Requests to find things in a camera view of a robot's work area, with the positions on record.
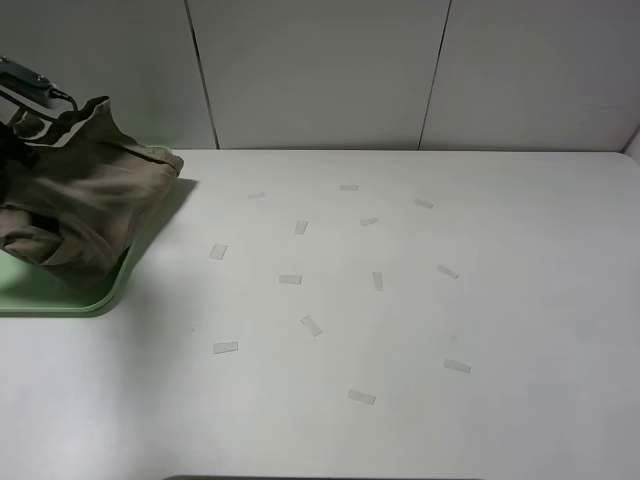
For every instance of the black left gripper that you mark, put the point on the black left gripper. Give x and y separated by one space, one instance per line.
16 158

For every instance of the khaki shorts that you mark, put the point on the khaki shorts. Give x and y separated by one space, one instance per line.
92 193

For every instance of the green plastic tray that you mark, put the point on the green plastic tray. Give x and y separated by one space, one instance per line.
30 291

